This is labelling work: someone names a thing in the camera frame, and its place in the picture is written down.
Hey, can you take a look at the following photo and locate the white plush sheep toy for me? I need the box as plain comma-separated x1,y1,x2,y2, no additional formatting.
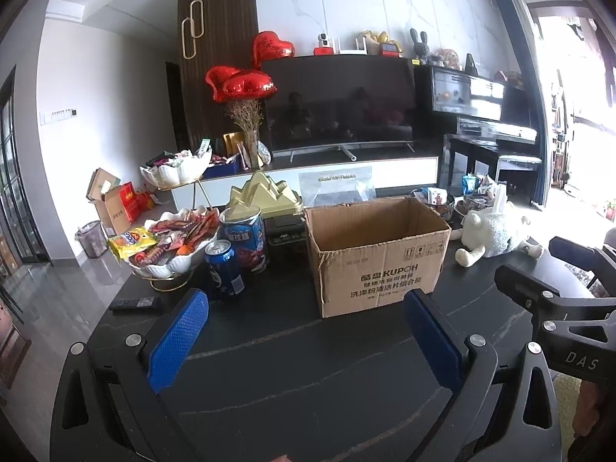
451,203,544,268

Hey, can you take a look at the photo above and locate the yellow mountain shaped box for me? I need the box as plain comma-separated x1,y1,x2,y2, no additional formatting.
228,171,303,218

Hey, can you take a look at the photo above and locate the yellow chip packet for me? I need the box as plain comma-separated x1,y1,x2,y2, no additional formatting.
107,226,157,261

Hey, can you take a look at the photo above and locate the blue Pepsi can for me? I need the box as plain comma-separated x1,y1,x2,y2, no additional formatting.
205,239,245,299

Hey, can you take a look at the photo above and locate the blue M&M snack cup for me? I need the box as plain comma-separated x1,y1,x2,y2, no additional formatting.
220,203,267,273

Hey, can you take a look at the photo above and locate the black upright piano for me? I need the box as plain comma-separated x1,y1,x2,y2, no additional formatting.
413,66,542,188

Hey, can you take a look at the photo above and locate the right human hand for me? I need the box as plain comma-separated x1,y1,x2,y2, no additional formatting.
568,381,615,461

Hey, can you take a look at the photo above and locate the black remote control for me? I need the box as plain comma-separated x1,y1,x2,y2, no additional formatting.
109,296,161,313

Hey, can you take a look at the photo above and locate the dried flower vase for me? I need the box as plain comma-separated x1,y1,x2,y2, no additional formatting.
226,99,263,170

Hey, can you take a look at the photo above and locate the patterned snack bowl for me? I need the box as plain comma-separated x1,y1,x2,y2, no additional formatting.
410,187,455,221

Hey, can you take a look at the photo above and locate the grey waste bin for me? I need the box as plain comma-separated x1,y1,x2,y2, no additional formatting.
75,220,107,259

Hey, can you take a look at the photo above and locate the grey rabbit plush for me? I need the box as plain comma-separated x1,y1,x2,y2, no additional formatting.
409,28,429,65

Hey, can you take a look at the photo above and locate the white shell snack tray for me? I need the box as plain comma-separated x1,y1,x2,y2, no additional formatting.
124,206,220,293

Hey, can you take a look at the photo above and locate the brown cardboard box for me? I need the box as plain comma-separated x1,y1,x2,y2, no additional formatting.
305,196,451,318

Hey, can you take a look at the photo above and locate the upper white shell tray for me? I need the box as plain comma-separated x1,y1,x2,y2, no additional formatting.
140,149,212,191

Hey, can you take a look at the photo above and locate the white security camera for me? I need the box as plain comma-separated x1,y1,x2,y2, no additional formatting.
317,32,333,48

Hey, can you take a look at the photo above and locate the black flat television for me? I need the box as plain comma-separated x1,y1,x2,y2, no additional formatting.
261,55,415,152

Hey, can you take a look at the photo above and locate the red heart balloon upper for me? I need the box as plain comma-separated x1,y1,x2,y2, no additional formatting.
252,30,295,69

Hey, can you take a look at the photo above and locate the clear plastic bag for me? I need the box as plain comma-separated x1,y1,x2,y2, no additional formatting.
299,167,376,208

